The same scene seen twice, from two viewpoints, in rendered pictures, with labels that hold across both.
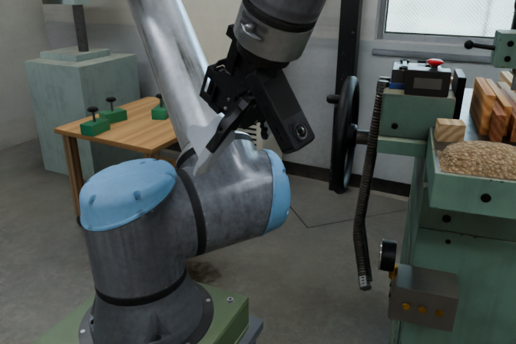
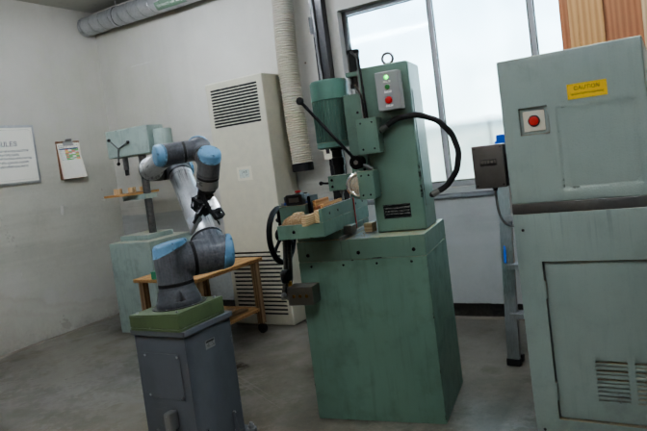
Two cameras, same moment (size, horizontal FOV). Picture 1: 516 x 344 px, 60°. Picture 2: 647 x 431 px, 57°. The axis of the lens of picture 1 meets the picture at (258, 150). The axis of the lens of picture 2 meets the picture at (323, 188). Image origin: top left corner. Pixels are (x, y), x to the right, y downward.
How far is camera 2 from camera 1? 1.95 m
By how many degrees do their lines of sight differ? 19
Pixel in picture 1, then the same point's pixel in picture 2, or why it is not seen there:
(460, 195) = (286, 233)
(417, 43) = not seen: hidden behind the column
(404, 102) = (287, 210)
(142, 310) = (174, 290)
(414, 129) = not seen: hidden behind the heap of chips
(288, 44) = (209, 186)
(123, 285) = (168, 279)
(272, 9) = (202, 177)
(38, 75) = (119, 253)
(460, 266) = (319, 278)
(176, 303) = (188, 289)
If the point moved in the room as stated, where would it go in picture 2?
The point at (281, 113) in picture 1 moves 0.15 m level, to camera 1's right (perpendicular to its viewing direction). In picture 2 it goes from (212, 207) to (248, 202)
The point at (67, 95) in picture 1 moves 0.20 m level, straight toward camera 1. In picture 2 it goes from (141, 265) to (142, 268)
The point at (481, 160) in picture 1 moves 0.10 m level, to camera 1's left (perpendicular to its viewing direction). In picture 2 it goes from (291, 219) to (268, 222)
